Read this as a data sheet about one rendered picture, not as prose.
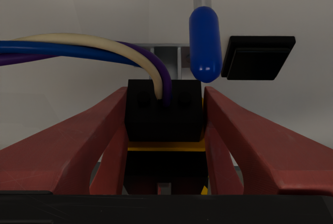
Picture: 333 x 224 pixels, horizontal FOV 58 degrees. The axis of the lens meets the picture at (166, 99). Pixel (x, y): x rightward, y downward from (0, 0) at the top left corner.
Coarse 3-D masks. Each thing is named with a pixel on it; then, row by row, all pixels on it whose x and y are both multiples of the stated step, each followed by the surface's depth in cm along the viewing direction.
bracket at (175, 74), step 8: (144, 48) 19; (152, 48) 19; (160, 48) 19; (168, 48) 19; (176, 48) 19; (184, 48) 19; (160, 56) 20; (168, 56) 20; (176, 56) 20; (184, 56) 20; (168, 64) 21; (176, 64) 21; (184, 64) 21; (176, 72) 21
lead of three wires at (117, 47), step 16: (0, 48) 7; (16, 48) 7; (32, 48) 7; (48, 48) 7; (64, 48) 8; (80, 48) 8; (96, 48) 8; (112, 48) 8; (128, 48) 9; (0, 64) 7; (128, 64) 9; (144, 64) 9; (160, 64) 10; (160, 80) 10; (160, 96) 11
